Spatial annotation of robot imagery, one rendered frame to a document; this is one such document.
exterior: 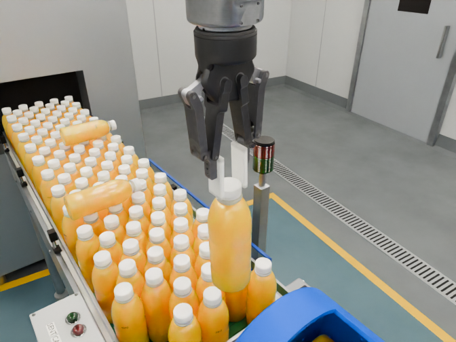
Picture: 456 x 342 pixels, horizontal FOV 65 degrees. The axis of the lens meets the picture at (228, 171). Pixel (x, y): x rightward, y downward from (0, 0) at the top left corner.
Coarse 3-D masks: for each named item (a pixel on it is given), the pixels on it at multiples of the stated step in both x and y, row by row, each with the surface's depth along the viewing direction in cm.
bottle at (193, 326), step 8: (192, 320) 73; (168, 328) 75; (176, 328) 72; (184, 328) 72; (192, 328) 73; (200, 328) 75; (168, 336) 74; (176, 336) 72; (184, 336) 72; (192, 336) 73; (200, 336) 75
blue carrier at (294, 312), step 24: (312, 288) 64; (264, 312) 57; (288, 312) 57; (312, 312) 57; (336, 312) 60; (240, 336) 56; (264, 336) 55; (288, 336) 54; (312, 336) 73; (336, 336) 71; (360, 336) 65
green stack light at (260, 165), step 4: (256, 160) 107; (260, 160) 107; (264, 160) 106; (268, 160) 107; (272, 160) 108; (252, 164) 111; (256, 164) 108; (260, 164) 107; (264, 164) 107; (268, 164) 107; (272, 164) 109; (252, 168) 111; (256, 168) 109; (260, 168) 108; (264, 168) 108; (268, 168) 108; (272, 168) 109; (260, 172) 109; (264, 172) 108; (268, 172) 109
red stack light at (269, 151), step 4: (256, 148) 105; (260, 148) 105; (264, 148) 104; (268, 148) 104; (272, 148) 105; (256, 152) 106; (260, 152) 105; (264, 152) 105; (268, 152) 105; (272, 152) 106; (256, 156) 107; (260, 156) 106; (264, 156) 106; (268, 156) 106; (272, 156) 107
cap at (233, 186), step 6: (228, 180) 55; (234, 180) 55; (228, 186) 54; (234, 186) 54; (240, 186) 54; (228, 192) 53; (234, 192) 53; (240, 192) 54; (228, 198) 53; (234, 198) 53
